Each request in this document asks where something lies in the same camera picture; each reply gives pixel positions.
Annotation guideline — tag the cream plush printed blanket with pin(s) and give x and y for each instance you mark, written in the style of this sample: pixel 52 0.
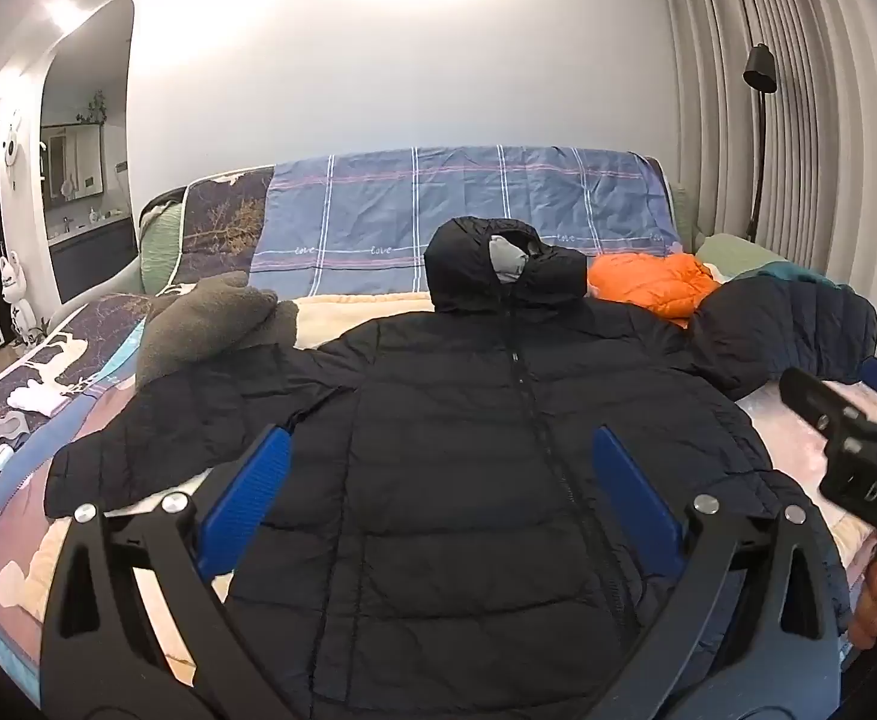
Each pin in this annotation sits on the cream plush printed blanket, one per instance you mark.
pixel 356 315

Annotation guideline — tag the small white bear figure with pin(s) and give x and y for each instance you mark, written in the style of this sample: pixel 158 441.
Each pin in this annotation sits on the small white bear figure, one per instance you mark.
pixel 18 300

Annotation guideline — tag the white bear wall decoration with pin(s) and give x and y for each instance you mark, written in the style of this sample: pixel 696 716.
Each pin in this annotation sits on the white bear wall decoration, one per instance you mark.
pixel 16 146

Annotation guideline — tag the person's right hand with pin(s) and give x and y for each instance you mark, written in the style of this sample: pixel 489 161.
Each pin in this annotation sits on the person's right hand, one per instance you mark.
pixel 870 600

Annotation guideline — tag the dark vanity cabinet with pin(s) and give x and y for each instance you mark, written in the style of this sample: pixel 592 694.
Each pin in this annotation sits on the dark vanity cabinet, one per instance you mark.
pixel 93 255

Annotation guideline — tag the black floor lamp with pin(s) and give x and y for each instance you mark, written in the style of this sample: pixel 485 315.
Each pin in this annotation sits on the black floor lamp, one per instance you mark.
pixel 759 71

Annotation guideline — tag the white cloth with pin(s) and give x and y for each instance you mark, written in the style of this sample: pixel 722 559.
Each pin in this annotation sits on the white cloth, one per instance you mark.
pixel 37 399

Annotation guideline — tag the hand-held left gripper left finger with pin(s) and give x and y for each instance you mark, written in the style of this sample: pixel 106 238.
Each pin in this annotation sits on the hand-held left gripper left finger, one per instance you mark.
pixel 247 499

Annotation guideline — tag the dark tree-print quilt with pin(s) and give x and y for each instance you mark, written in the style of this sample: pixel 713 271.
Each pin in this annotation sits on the dark tree-print quilt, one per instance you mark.
pixel 220 217

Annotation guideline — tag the black hooded puffer jacket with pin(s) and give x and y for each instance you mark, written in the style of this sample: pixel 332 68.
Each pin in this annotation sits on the black hooded puffer jacket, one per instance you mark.
pixel 446 427

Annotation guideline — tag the grey pleated curtain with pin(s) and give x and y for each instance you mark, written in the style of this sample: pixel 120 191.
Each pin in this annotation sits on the grey pleated curtain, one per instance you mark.
pixel 821 90

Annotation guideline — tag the navy puffer jacket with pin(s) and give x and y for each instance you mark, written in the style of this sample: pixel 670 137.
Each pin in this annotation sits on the navy puffer jacket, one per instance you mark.
pixel 776 330

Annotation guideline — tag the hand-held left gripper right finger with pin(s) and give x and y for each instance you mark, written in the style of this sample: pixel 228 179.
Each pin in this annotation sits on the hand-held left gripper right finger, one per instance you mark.
pixel 633 495

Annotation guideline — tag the light green bedding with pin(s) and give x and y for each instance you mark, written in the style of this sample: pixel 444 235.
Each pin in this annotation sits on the light green bedding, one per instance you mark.
pixel 734 255

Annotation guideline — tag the blue plaid bed sheet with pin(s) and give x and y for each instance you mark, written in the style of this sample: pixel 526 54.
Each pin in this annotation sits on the blue plaid bed sheet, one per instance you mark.
pixel 378 195

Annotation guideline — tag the green white-trimmed pillow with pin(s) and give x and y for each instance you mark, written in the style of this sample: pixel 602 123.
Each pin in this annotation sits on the green white-trimmed pillow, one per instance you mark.
pixel 157 247

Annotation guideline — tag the grey pouch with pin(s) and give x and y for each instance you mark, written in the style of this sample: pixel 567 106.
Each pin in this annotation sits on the grey pouch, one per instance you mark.
pixel 12 429

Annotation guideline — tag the orange puffer jacket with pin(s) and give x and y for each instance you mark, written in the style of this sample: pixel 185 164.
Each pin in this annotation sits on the orange puffer jacket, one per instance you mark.
pixel 656 281

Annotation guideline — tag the grey-brown fleece garment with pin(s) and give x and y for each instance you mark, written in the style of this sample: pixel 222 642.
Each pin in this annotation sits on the grey-brown fleece garment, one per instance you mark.
pixel 198 322

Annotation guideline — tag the wall mirror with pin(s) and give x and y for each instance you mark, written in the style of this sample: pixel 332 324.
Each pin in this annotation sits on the wall mirror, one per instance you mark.
pixel 70 161

